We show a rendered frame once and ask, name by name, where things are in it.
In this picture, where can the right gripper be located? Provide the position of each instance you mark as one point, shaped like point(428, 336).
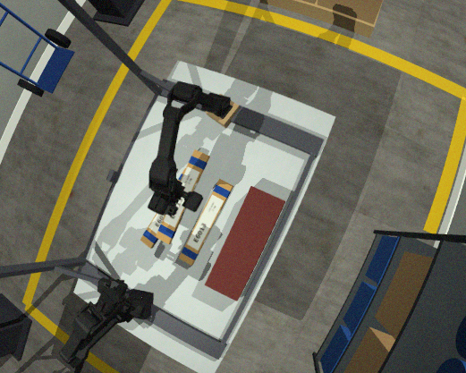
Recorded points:
point(136, 308)

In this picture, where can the tan cardboard box with blue bands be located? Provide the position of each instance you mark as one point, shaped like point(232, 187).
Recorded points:
point(190, 179)

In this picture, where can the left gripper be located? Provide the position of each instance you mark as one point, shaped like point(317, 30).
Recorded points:
point(192, 201)

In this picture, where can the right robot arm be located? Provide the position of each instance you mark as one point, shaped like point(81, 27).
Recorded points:
point(86, 325)

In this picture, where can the tan welding electrode pack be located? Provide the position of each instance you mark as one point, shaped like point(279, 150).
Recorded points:
point(149, 237)
point(206, 221)

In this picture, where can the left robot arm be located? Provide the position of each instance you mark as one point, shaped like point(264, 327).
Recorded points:
point(163, 169)

